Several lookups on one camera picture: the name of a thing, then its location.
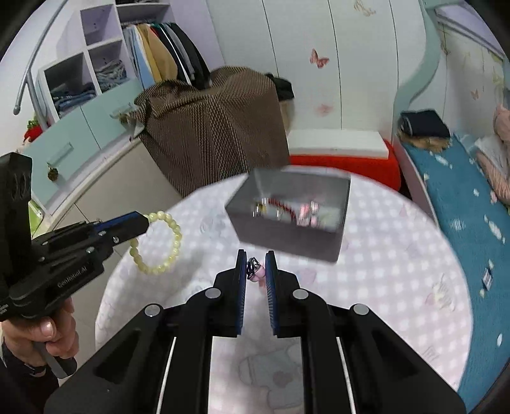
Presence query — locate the pale yellow bead bracelet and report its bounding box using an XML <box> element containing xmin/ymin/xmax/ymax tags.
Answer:
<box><xmin>129</xmin><ymin>210</ymin><xmax>183</xmax><ymax>275</ymax></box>

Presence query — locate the pink bear keychain charm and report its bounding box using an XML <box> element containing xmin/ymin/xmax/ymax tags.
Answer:
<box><xmin>296</xmin><ymin>201</ymin><xmax>320</xmax><ymax>228</ymax></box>

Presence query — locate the silver chain bracelet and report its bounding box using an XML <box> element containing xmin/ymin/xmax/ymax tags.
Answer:
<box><xmin>251</xmin><ymin>198</ymin><xmax>273</xmax><ymax>218</ymax></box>

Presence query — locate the dark red bead bracelet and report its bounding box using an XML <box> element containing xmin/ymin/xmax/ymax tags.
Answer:
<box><xmin>262</xmin><ymin>198</ymin><xmax>303</xmax><ymax>224</ymax></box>

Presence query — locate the green jade pendant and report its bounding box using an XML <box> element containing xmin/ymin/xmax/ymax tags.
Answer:
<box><xmin>318</xmin><ymin>207</ymin><xmax>341</xmax><ymax>231</ymax></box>

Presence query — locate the person's left hand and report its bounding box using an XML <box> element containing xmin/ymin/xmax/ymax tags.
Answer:
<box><xmin>2</xmin><ymin>298</ymin><xmax>79</xmax><ymax>367</ymax></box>

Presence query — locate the grey metal tin box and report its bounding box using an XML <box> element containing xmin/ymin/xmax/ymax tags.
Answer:
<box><xmin>226</xmin><ymin>167</ymin><xmax>351</xmax><ymax>263</ymax></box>

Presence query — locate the pink checked cartoon tablecloth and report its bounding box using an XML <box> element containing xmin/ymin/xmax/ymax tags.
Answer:
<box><xmin>95</xmin><ymin>176</ymin><xmax>473</xmax><ymax>413</ymax></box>

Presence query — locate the brown polka dot cloth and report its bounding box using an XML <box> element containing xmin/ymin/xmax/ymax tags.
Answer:
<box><xmin>117</xmin><ymin>67</ymin><xmax>293</xmax><ymax>196</ymax></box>

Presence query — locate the lilac shelf wardrobe unit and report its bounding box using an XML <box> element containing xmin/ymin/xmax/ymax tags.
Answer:
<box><xmin>23</xmin><ymin>1</ymin><xmax>173</xmax><ymax>211</ymax></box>

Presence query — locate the red upholstered bench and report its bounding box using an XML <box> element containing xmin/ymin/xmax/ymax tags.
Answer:
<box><xmin>289</xmin><ymin>140</ymin><xmax>402</xmax><ymax>191</ymax></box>

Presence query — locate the hanging clothes row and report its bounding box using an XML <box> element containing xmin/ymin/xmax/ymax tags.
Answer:
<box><xmin>123</xmin><ymin>22</ymin><xmax>210</xmax><ymax>90</ymax></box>

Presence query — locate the teal candy-print bed sheet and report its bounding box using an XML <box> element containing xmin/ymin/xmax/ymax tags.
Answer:
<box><xmin>404</xmin><ymin>137</ymin><xmax>509</xmax><ymax>410</ymax></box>

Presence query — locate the folded dark clothes stack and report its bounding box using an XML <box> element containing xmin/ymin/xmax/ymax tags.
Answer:
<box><xmin>397</xmin><ymin>110</ymin><xmax>451</xmax><ymax>153</ymax></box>

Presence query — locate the pink quilted jacket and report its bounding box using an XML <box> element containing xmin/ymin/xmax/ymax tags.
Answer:
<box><xmin>476</xmin><ymin>104</ymin><xmax>510</xmax><ymax>206</ymax></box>

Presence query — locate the mint bunk bed frame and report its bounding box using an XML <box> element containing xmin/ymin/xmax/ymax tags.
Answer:
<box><xmin>393</xmin><ymin>1</ymin><xmax>509</xmax><ymax>137</ymax></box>

